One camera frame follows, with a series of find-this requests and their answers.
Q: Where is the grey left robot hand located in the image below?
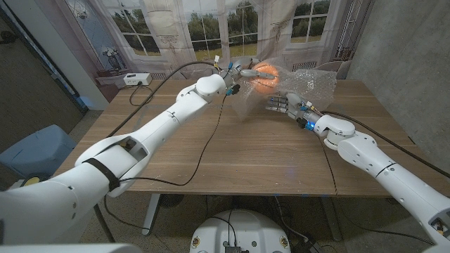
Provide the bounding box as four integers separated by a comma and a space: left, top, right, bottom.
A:
224, 57, 279, 93

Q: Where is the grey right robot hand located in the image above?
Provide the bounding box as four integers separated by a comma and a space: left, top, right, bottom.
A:
265, 91, 320, 130

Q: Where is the small orange basketball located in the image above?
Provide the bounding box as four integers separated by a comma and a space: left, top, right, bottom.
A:
250, 62, 281, 96

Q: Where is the clear bubble wrap sheet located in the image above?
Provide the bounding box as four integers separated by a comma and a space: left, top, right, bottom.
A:
231, 57, 338, 122

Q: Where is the white power strip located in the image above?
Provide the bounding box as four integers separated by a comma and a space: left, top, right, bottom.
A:
122, 72, 153, 87

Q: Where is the black power adapter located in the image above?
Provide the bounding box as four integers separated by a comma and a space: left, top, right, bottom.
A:
293, 238, 325, 253

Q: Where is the printed window backdrop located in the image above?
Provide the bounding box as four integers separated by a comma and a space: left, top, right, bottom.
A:
33, 0, 375, 103

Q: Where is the grey table leg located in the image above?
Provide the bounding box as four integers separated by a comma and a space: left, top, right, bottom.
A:
321, 196, 342, 242
141, 193, 161, 237

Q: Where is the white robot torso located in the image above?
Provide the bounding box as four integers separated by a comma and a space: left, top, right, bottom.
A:
189, 209, 292, 253

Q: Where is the black round floor fan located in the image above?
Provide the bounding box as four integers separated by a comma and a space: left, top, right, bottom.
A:
159, 194, 186, 209

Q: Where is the blue grey seat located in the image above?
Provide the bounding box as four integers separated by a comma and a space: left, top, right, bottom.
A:
0, 124, 78, 179

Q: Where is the yellow and black floor item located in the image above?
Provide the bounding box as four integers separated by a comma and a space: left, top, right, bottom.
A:
21, 176, 42, 188

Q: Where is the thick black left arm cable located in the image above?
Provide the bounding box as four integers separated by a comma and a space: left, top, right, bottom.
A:
105, 60, 221, 139

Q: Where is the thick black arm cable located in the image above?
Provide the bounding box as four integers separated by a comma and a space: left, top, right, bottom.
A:
105, 60, 221, 139
321, 110, 450, 179

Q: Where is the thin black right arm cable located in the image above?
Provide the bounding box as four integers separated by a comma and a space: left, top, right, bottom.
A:
316, 134, 340, 197

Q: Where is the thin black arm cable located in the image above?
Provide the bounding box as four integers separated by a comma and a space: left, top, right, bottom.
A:
316, 134, 340, 197
103, 93, 228, 233

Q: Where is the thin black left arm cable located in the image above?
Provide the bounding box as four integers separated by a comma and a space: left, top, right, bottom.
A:
103, 93, 228, 233

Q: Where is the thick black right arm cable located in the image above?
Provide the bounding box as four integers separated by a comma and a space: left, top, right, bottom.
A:
321, 110, 450, 179

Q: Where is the black power cable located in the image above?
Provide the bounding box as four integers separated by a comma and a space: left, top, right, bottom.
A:
128, 83, 155, 108

